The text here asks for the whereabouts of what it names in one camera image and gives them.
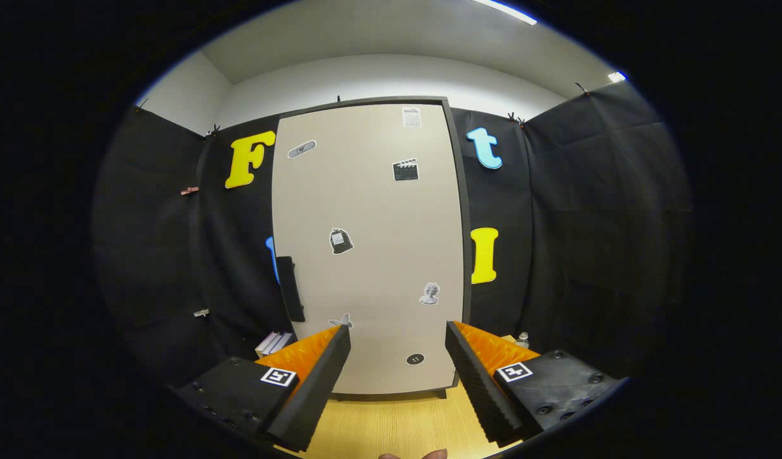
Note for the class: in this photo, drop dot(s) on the grey shoe cabinet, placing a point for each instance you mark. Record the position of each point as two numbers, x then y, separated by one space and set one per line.
466 223

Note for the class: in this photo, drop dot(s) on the white book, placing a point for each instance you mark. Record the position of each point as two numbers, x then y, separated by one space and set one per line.
266 344

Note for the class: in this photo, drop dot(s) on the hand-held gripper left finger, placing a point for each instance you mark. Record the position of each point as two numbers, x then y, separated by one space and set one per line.
314 389

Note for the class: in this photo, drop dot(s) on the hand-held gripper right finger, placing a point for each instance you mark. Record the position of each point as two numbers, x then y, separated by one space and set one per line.
480 389

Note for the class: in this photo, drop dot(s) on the black backdrop cloth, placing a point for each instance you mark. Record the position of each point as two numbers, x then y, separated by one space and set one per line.
588 223

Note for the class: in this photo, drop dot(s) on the red clip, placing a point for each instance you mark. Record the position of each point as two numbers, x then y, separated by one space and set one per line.
189 190

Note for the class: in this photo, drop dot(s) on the small ceiling light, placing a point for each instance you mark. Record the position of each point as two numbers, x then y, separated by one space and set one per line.
617 76

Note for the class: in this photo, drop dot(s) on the long ceiling light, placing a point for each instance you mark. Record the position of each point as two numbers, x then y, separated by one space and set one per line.
505 11

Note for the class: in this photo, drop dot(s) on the green bottle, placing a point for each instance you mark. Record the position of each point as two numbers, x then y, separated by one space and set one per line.
523 341

